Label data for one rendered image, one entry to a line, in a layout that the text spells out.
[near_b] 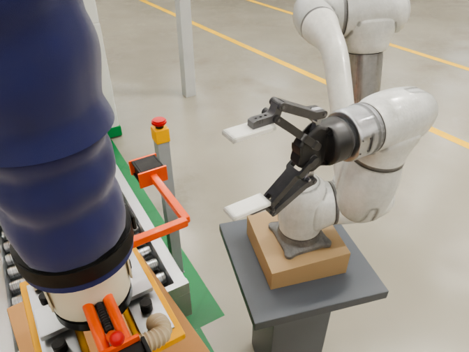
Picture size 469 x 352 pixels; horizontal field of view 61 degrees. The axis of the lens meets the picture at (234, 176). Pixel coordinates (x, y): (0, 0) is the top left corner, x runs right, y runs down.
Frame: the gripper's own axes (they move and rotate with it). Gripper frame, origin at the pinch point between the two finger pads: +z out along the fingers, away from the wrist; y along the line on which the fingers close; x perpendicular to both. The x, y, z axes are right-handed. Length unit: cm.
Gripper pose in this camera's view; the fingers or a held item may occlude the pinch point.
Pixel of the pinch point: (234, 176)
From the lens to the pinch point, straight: 57.5
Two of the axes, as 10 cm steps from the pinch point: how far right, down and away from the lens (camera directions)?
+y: 0.0, 8.1, 5.9
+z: -8.5, 3.1, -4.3
